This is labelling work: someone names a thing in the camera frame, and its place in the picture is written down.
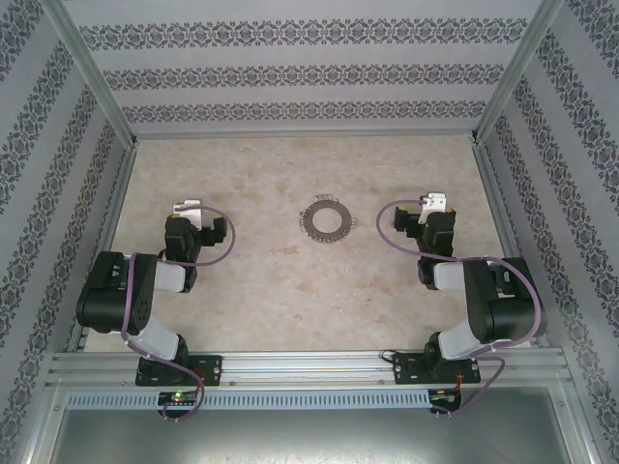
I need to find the small green circuit board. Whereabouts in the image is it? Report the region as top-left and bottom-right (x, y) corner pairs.
(158, 390), (200, 407)
(428, 388), (461, 406)

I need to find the grey metal panel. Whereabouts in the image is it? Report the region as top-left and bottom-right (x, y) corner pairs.
(28, 384), (596, 464)

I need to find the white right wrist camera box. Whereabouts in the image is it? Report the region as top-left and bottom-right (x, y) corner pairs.
(419, 191), (449, 225)

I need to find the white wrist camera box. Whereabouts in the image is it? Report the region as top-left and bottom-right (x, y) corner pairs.
(419, 191), (449, 225)
(172, 198), (205, 229)

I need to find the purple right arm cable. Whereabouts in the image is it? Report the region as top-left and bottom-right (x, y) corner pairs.
(376, 197), (544, 421)

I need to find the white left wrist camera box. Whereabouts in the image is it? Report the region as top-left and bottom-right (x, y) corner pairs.
(172, 198), (205, 229)

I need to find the aluminium side rail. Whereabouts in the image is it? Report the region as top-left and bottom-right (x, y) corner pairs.
(67, 142), (139, 354)
(471, 139), (552, 350)

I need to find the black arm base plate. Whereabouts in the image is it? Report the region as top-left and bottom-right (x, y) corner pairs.
(134, 355), (224, 388)
(392, 350), (483, 387)

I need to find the aluminium frame post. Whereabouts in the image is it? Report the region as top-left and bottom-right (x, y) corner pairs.
(469, 0), (567, 145)
(41, 0), (140, 148)

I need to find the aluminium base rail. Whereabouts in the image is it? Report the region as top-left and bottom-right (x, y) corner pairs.
(47, 351), (568, 388)

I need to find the slotted grey cable duct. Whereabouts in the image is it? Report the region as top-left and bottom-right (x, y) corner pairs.
(65, 389), (435, 411)

